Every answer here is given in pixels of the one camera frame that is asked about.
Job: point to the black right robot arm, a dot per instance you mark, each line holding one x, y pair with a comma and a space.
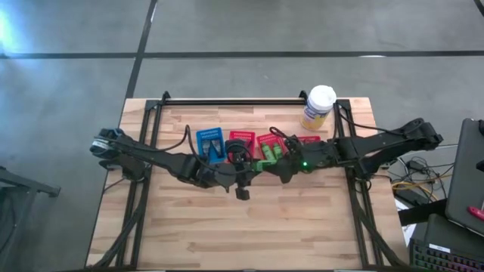
378, 145

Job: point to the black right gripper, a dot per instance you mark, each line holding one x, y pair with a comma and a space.
314, 158

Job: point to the dark grey box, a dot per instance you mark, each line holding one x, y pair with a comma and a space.
438, 231

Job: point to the white-lidded wipes canister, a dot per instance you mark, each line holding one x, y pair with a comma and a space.
319, 99

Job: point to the red plastic basket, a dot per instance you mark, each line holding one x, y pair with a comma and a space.
261, 138
242, 135
312, 139

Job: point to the grey laptop case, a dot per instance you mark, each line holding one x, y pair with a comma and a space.
467, 170

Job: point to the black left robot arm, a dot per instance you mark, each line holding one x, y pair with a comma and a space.
159, 156

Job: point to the black side table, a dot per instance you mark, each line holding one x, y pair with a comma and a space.
22, 183

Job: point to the black aluminium table frame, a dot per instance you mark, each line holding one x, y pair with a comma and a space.
234, 102

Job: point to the black computer keyboard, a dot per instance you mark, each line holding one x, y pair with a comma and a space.
435, 261

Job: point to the red marker pen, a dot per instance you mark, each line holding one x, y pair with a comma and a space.
476, 213

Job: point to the blue plastic basket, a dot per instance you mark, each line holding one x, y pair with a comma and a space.
200, 134

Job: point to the green shampoo bottle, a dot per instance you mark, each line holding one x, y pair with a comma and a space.
264, 165
278, 150
268, 151

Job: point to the navy shave butter tube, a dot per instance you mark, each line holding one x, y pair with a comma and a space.
207, 148
217, 148

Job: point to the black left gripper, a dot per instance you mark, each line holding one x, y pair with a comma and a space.
228, 177

